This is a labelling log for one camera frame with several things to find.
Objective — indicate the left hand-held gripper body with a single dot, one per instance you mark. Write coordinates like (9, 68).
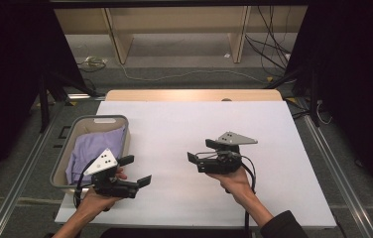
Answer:
(103, 163)

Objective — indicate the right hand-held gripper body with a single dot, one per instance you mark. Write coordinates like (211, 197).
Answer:
(221, 163)

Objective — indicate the purple shorts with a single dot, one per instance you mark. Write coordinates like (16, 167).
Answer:
(90, 148)

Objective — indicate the grey beige plastic basket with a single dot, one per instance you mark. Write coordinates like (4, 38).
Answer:
(85, 124)

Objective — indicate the person's right hand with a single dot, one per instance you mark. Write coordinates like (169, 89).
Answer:
(235, 183)

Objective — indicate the person's left hand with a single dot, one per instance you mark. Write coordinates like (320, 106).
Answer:
(92, 200)

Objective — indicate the light wooden table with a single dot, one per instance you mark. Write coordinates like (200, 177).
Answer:
(191, 95)

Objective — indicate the person's dark clothing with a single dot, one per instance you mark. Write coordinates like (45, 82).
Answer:
(174, 233)

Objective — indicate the black tripod stand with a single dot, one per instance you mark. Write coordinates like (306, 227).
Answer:
(311, 89)
(47, 95)

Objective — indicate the person's dark right sleeve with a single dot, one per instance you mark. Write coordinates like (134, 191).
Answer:
(285, 226)

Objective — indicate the light wooden shelf unit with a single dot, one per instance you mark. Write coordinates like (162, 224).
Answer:
(174, 20)

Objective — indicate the black curtain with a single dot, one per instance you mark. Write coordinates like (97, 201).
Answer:
(356, 82)
(12, 66)

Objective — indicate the black metal bar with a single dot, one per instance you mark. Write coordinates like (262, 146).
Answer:
(174, 3)

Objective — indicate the black floor outlet frame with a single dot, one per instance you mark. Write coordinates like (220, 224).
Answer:
(64, 132)

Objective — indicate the aluminium floor rail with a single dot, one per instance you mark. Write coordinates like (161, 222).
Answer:
(19, 178)
(340, 178)

